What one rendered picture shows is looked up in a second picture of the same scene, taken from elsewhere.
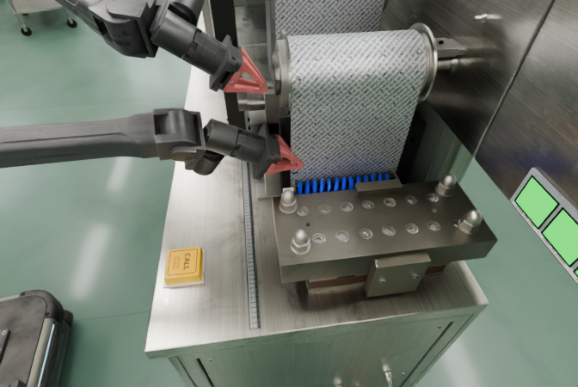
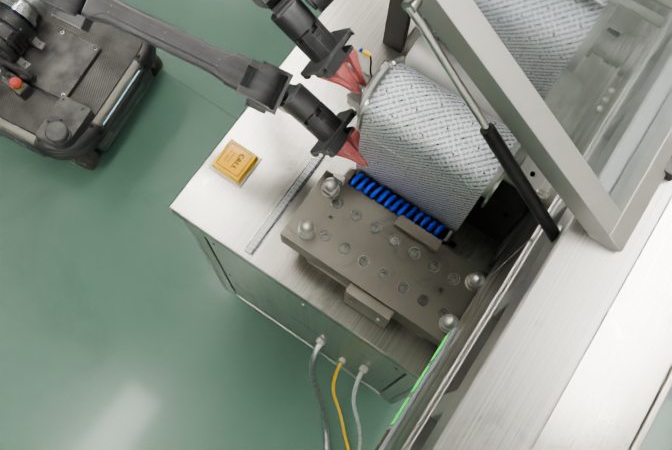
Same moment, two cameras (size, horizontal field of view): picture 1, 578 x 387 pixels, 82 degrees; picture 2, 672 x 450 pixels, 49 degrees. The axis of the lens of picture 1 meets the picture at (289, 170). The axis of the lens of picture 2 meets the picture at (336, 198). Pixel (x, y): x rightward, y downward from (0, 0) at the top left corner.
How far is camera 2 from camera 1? 92 cm
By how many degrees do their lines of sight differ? 34
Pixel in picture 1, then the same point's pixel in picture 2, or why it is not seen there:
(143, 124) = (236, 68)
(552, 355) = not seen: outside the picture
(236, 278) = (266, 204)
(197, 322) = (214, 215)
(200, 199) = not seen: hidden behind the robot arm
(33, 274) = not seen: outside the picture
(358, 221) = (369, 247)
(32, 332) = (118, 66)
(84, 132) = (192, 52)
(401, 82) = (459, 182)
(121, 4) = not seen: outside the picture
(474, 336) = not seen: hidden behind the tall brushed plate
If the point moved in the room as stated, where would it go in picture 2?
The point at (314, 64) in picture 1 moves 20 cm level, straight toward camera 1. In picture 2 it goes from (388, 118) to (299, 197)
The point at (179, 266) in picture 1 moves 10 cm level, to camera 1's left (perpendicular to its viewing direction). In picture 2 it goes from (229, 161) to (196, 132)
